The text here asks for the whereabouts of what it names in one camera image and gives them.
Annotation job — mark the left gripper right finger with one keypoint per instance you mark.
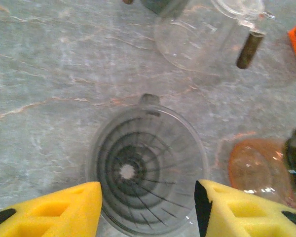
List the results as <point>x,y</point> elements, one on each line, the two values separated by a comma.
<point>249,217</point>

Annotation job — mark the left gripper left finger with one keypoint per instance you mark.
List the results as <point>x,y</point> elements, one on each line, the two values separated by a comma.
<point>51,217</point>

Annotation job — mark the smoke grey plastic dripper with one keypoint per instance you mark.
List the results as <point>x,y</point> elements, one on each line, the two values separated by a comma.
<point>143,158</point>

